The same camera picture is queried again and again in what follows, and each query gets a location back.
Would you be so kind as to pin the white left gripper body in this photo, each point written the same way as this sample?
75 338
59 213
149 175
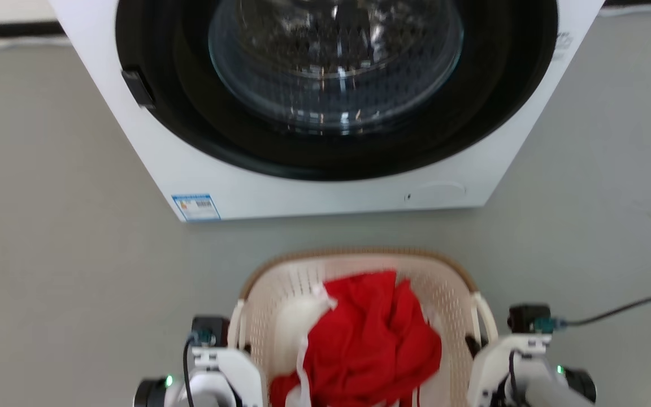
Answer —
235 373

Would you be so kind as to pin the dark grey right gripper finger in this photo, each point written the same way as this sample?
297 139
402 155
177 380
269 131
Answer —
473 346

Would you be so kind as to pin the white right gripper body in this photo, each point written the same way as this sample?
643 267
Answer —
492 362

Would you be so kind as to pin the cream plastic laundry basket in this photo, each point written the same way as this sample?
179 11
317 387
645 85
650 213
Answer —
444 288

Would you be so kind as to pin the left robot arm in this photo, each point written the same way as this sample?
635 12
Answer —
153 393

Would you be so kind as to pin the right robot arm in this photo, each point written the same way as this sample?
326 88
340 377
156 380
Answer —
557 390

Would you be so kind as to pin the white garment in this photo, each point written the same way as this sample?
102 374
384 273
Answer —
294 328

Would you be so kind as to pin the red garment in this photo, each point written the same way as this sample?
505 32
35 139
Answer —
370 345

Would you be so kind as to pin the blue energy label sticker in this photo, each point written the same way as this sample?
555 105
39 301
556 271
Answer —
196 207

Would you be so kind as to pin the white front-load washing machine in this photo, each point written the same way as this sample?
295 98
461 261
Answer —
325 195

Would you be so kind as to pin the black round washer door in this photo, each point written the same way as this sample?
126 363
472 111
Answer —
337 141

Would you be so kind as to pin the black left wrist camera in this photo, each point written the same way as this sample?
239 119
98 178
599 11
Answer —
211 329

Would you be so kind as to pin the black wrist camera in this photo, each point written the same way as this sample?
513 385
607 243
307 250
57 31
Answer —
526 318
211 329

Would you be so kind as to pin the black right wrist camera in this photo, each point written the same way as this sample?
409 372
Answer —
526 318

